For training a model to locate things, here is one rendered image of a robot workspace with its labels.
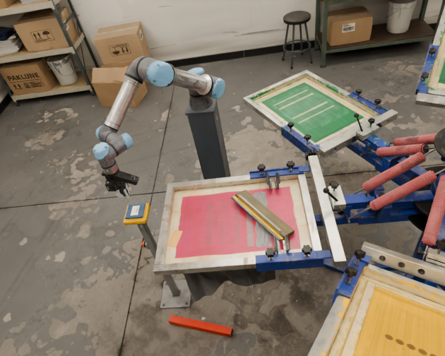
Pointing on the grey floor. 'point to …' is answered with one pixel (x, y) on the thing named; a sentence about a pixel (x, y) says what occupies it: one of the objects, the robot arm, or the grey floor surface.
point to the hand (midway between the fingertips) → (128, 196)
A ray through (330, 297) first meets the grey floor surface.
